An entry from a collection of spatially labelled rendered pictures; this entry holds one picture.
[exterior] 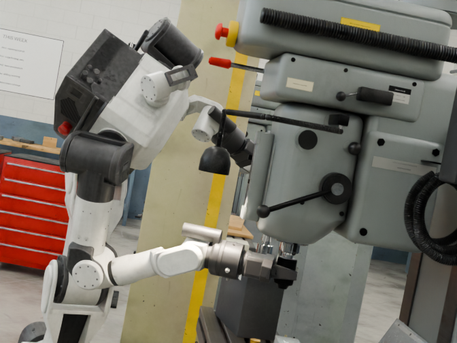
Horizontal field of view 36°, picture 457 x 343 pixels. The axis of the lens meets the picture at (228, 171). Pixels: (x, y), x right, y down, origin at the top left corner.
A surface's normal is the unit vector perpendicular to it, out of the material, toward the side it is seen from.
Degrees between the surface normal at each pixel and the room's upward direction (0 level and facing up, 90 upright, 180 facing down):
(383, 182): 90
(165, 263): 101
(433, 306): 90
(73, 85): 137
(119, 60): 58
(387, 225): 90
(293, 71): 90
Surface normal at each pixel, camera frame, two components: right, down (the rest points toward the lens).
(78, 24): 0.11, 0.07
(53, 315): 0.40, 0.24
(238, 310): -0.93, -0.16
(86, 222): -0.16, 0.27
